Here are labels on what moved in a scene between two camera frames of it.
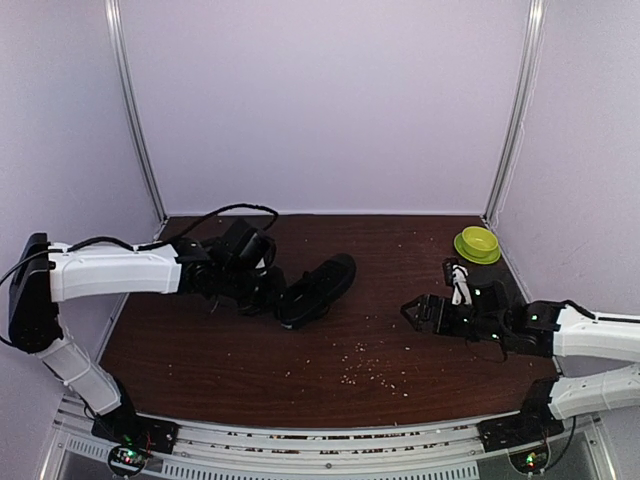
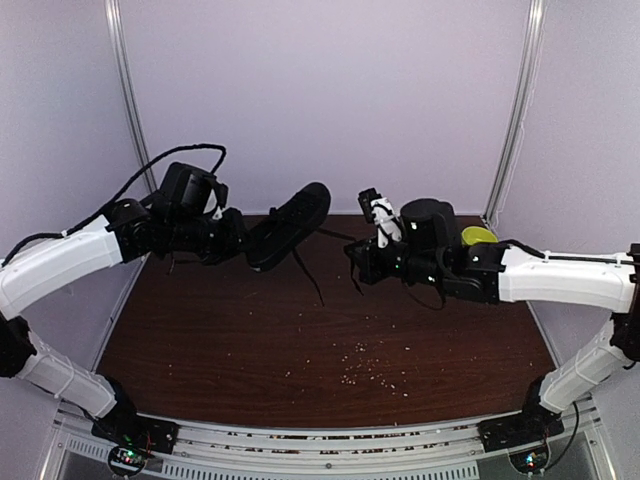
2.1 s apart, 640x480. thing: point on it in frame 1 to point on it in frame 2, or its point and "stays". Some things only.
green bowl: [478, 245] stays
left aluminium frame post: [128, 101] stays
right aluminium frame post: [537, 11] stays
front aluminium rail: [215, 450] stays
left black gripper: [276, 290] to [238, 236]
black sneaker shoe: [309, 296] to [287, 224]
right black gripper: [429, 302] to [368, 270]
